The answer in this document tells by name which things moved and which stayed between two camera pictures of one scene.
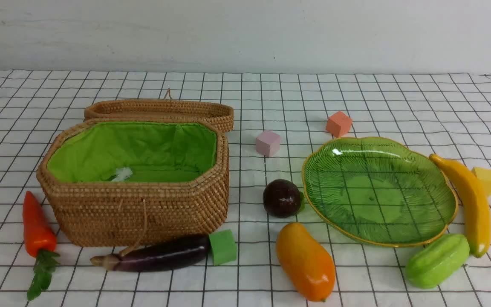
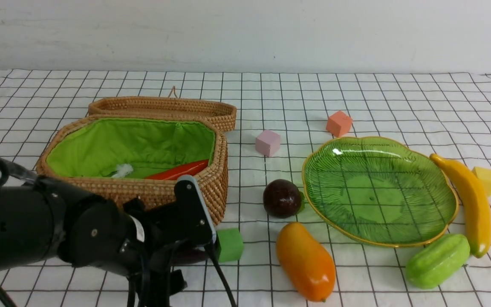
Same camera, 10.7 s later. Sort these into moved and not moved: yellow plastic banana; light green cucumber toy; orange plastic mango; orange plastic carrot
Moved: orange plastic carrot
Not moved: light green cucumber toy; orange plastic mango; yellow plastic banana
